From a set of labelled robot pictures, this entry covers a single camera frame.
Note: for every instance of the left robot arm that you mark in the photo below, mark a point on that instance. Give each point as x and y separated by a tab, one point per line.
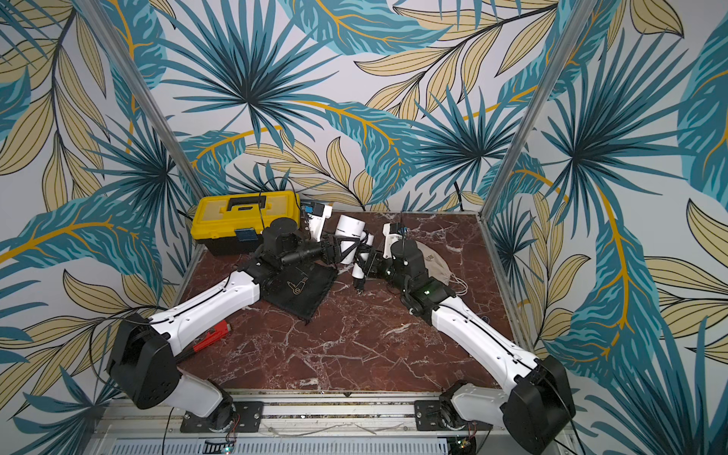
143	358

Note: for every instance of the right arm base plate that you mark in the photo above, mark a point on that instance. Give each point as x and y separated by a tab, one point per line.
438	415

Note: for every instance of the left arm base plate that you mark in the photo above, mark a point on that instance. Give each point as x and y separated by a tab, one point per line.
237	416

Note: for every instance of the yellow black toolbox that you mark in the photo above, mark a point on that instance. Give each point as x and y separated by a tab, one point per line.
233	224

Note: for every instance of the black drawstring dryer bag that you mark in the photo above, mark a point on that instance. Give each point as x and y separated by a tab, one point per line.
300	289

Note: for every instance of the red black hand tool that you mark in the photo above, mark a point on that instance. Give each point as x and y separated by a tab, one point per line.
212	336

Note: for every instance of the beige drawstring dryer bag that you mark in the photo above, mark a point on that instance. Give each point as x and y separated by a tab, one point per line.
438	269

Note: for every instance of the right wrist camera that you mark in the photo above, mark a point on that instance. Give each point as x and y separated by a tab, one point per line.
393	232

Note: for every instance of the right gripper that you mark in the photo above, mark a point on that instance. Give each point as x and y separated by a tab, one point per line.
374	267

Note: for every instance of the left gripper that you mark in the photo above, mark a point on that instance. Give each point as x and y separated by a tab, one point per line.
332	258

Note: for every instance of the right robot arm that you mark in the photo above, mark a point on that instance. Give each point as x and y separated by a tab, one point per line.
535	403

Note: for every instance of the white hair dryer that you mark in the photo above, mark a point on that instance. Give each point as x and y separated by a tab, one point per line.
352	226

